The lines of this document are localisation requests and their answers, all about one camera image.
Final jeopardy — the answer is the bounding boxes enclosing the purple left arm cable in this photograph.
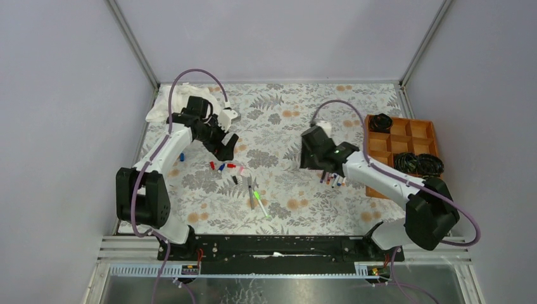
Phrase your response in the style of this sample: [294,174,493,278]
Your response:
[130,68,230,304]

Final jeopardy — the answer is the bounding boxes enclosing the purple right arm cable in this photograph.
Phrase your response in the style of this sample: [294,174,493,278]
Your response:
[310,99,483,304]

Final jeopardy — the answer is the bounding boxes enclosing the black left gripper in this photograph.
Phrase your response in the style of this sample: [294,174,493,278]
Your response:
[194,115,238,162]

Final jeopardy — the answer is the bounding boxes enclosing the wooden compartment tray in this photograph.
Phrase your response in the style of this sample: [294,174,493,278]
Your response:
[365,114,445,179]

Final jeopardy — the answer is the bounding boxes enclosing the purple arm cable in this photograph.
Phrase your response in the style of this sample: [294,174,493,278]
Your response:
[130,68,230,304]
[310,99,483,304]

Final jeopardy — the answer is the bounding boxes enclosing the black coiled cable middle right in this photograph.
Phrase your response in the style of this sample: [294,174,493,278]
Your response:
[416,153,446,176]

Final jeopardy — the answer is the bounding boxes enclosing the black coiled cable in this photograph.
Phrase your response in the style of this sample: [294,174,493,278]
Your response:
[393,151,419,173]
[369,113,395,134]
[416,153,446,176]

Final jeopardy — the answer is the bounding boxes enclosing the grey pen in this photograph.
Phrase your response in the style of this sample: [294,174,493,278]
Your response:
[247,176,255,210]

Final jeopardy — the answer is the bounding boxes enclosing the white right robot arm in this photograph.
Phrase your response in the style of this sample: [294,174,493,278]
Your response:
[300,125,460,261]

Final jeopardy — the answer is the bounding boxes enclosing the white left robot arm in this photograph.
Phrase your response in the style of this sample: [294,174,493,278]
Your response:
[116,96,239,260]

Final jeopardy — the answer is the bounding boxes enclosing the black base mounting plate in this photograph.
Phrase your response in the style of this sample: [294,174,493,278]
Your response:
[157,234,404,275]

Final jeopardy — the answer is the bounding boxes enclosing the black coiled cable top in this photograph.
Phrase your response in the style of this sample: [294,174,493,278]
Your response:
[369,113,395,134]

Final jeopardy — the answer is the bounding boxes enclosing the green capped marker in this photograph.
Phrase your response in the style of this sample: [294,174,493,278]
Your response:
[253,191,270,218]

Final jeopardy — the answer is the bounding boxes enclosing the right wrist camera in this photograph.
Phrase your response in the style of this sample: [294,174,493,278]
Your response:
[310,120,332,137]

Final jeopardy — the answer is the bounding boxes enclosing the black coiled cable middle left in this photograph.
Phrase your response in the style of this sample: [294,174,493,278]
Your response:
[393,151,419,173]

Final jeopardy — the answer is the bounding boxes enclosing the white crumpled cloth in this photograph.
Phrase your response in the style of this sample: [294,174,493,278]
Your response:
[145,84,224,122]

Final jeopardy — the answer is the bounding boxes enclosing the floral table mat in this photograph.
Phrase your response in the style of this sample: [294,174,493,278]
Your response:
[166,84,405,235]

